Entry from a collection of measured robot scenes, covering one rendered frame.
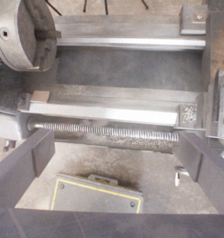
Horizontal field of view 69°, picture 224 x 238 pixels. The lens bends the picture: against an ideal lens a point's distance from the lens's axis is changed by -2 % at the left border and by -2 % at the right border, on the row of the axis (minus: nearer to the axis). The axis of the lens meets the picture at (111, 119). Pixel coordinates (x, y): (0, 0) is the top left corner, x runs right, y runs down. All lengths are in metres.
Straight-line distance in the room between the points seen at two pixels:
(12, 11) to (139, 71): 0.61
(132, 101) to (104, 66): 0.29
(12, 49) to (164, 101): 0.60
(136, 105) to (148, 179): 0.99
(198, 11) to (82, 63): 0.61
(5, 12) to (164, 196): 1.62
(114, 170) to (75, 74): 0.99
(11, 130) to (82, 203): 0.76
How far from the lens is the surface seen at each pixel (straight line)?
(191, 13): 0.93
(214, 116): 0.56
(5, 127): 1.00
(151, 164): 1.61
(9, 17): 0.59
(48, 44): 0.63
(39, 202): 1.93
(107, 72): 0.93
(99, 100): 0.78
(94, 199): 1.37
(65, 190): 1.42
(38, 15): 0.63
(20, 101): 0.85
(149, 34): 0.89
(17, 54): 0.60
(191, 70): 0.97
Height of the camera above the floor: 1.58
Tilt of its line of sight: 80 degrees down
